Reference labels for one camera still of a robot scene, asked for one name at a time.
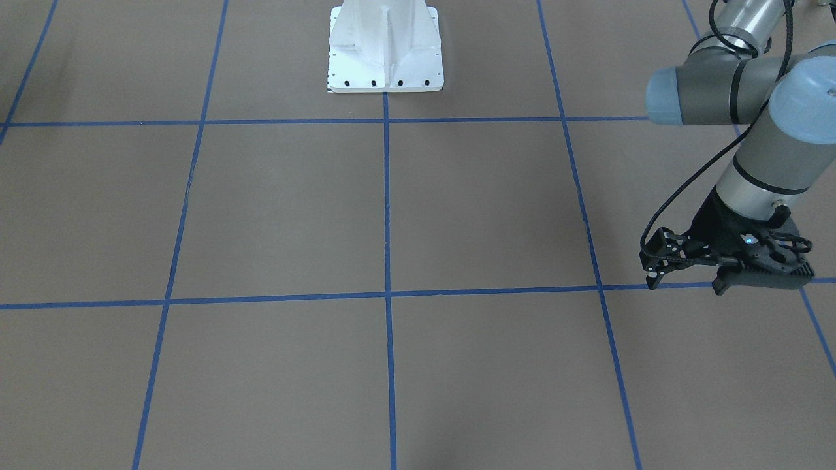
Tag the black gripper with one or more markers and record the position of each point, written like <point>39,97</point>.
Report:
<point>712,225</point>

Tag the white camera mast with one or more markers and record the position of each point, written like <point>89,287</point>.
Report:
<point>385,47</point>

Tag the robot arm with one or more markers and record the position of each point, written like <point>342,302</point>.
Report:
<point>743,72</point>

